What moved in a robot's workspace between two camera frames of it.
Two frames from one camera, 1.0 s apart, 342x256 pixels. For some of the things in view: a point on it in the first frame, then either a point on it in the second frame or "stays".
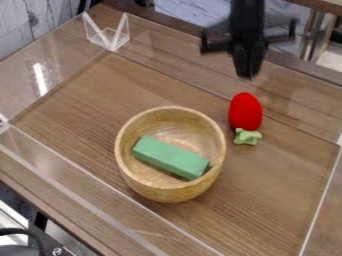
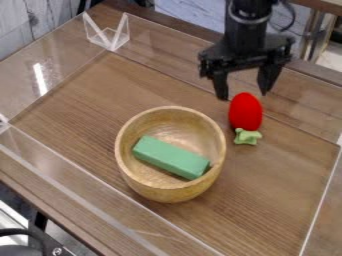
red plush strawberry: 245,115 stays
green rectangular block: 171,157 stays
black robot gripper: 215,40 to 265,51
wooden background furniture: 323,16 stays
